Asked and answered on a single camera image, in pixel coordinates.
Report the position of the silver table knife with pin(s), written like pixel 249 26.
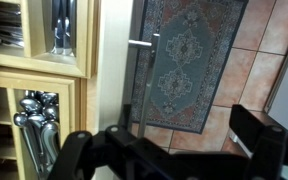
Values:
pixel 58 33
pixel 70 33

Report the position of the patterned floor rug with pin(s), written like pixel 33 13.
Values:
pixel 184 50

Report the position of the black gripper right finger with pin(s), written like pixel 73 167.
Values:
pixel 277 153

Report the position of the silver fork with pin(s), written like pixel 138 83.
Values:
pixel 4 33

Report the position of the silver spoon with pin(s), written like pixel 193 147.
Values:
pixel 49 98
pixel 20 120
pixel 30 105
pixel 49 133

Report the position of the wooden cutlery organiser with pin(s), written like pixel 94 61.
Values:
pixel 65 96
pixel 80 33

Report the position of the light wood kitchen drawer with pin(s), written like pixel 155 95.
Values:
pixel 112 66

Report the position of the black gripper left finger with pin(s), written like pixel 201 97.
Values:
pixel 117 156

